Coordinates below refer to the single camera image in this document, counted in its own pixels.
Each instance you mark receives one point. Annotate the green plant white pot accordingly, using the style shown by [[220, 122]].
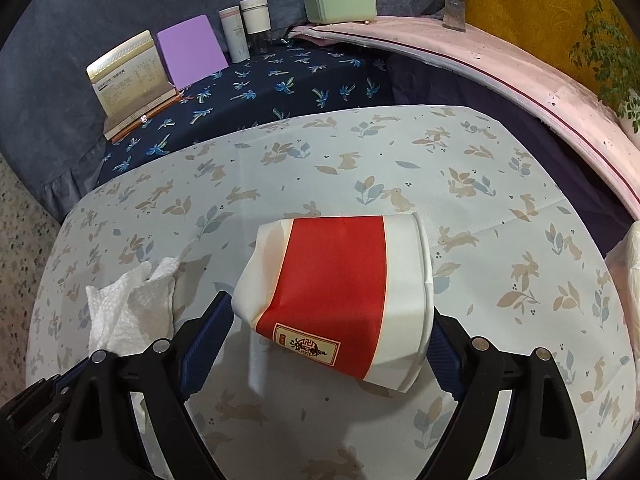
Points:
[[606, 49]]

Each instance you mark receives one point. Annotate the navy floral cloth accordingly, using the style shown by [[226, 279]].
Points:
[[294, 79]]

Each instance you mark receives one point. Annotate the white cylindrical jar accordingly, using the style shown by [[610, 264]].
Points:
[[256, 16]]

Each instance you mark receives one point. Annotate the floral grey tablecloth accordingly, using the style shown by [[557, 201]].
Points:
[[518, 226]]

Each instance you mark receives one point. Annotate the speckled floral cloth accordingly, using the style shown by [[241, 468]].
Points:
[[27, 234]]

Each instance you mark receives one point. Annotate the pink cloth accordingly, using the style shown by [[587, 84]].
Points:
[[569, 109]]

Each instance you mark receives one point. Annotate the mint green box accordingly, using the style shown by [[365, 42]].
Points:
[[325, 12]]

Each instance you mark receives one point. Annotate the white tissue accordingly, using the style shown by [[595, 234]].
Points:
[[134, 311]]

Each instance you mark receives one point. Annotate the tall white tube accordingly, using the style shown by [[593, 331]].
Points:
[[232, 25]]

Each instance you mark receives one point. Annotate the mustard yellow curtain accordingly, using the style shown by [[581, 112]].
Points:
[[544, 28]]

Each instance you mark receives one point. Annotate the purple notebook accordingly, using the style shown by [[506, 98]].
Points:
[[191, 51]]

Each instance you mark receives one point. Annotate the beige open box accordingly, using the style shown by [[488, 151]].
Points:
[[129, 81]]

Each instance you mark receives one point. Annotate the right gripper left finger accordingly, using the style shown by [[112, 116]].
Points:
[[100, 436]]

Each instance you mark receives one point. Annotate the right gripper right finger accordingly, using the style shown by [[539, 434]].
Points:
[[540, 438]]

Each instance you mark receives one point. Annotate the blue-grey blanket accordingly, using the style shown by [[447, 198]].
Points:
[[51, 120]]

